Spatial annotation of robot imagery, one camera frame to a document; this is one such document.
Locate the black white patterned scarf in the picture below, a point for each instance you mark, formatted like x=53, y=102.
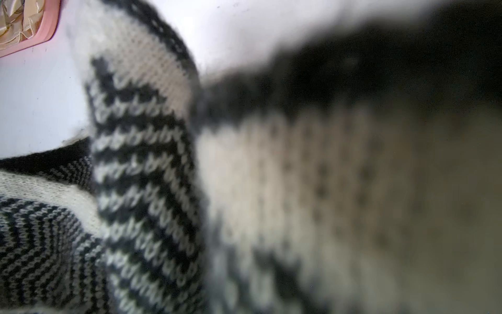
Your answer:
x=357, y=173

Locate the pink tray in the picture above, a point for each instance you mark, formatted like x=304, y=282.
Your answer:
x=46, y=30

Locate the beige cloth on tray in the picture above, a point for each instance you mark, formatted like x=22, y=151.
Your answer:
x=20, y=20

